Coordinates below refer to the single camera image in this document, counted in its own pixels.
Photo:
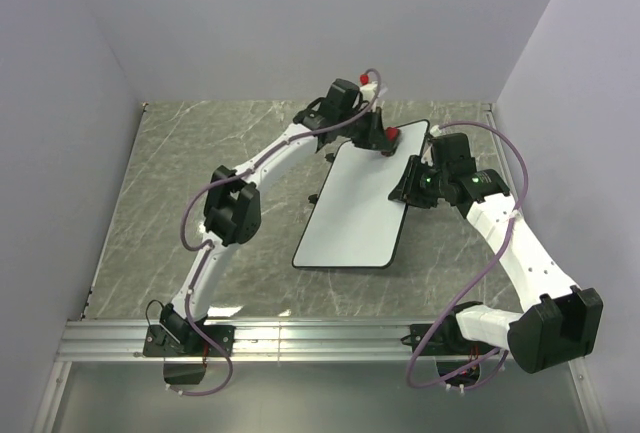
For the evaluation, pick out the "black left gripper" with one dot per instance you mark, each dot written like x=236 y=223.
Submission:
x=377 y=137

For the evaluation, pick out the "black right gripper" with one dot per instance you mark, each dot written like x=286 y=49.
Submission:
x=403 y=190

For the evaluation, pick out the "red whiteboard eraser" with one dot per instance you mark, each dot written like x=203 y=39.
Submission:
x=392 y=138

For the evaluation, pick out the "white whiteboard black frame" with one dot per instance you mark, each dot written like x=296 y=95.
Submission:
x=353 y=224

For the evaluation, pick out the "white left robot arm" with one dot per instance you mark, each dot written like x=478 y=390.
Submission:
x=232 y=209

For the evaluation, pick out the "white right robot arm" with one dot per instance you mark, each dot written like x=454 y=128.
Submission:
x=559 y=320

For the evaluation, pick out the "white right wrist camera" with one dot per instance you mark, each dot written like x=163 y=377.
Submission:
x=437 y=131

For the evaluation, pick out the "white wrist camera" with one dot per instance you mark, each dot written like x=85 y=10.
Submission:
x=437 y=131
x=371 y=90

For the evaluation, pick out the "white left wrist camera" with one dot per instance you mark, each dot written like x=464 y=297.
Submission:
x=371 y=90

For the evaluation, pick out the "aluminium mounting rail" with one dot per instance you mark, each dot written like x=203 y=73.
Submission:
x=279 y=339

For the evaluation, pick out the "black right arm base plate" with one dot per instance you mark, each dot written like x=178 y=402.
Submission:
x=446 y=341

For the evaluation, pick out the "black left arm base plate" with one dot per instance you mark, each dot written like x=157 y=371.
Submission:
x=160 y=343

